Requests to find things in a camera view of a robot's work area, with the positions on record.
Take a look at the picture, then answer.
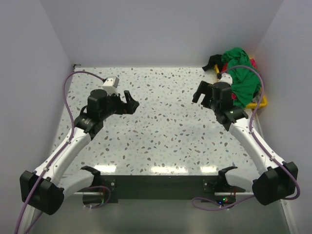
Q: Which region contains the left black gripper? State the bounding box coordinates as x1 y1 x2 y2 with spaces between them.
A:
100 90 139 120

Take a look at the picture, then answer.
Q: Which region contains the green t shirt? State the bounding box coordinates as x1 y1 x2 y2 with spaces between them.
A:
221 47 261 108

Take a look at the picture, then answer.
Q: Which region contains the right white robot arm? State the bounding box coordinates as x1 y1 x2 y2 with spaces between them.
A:
192 81 300 205

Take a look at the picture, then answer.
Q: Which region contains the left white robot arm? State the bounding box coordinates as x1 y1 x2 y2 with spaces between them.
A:
19 89 139 215

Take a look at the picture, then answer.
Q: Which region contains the red t shirt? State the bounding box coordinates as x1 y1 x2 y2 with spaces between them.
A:
222 63 228 72

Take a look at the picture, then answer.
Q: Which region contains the black garment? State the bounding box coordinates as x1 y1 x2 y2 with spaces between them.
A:
202 54 224 72

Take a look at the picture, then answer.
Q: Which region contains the grey garment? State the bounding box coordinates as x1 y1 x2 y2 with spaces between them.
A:
251 93 262 105

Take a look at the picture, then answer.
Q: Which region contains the yellow plastic bin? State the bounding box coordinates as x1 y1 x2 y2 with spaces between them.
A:
214 57 268 110

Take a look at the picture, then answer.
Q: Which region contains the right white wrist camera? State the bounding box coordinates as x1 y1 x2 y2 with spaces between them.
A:
217 73 233 85

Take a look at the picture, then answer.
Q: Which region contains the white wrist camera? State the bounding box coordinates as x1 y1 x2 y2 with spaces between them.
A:
217 73 233 85
102 76 119 95

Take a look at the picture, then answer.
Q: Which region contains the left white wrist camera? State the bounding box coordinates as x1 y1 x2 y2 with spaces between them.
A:
102 76 119 95

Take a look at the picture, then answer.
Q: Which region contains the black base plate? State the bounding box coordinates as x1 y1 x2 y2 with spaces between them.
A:
91 175 244 203

